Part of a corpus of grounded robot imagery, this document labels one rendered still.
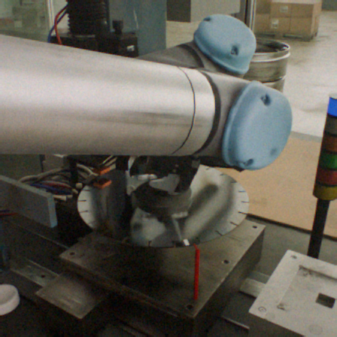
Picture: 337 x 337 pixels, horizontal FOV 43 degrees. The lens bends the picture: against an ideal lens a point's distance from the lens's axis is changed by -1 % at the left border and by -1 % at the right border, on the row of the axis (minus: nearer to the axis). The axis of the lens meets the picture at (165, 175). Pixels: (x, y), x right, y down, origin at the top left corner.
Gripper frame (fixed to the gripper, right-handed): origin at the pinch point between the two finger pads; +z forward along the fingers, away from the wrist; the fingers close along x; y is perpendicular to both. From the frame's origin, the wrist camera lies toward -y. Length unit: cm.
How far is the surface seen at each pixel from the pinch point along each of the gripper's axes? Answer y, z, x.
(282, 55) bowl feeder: -39, 15, -64
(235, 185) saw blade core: -13.7, 4.0, -5.2
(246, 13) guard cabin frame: -36, 29, -103
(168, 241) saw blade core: 1.6, -2.3, 11.9
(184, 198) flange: -2.4, 2.2, 0.7
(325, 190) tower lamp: -26.4, -7.0, 0.8
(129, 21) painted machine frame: 11.6, -5.2, -38.4
